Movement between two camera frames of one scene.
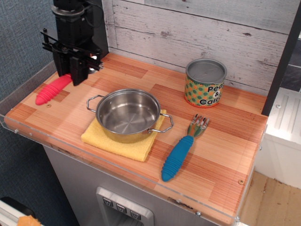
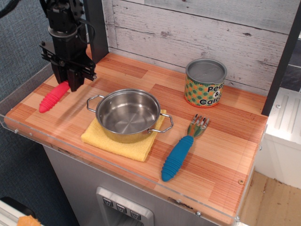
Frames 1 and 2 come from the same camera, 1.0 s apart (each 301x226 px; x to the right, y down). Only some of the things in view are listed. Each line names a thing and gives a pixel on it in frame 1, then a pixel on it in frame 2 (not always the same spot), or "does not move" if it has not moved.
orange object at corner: x=28 y=221 does not move
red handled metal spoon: x=52 y=88 to x=52 y=96
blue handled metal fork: x=196 y=127 does not move
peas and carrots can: x=204 y=82 does not move
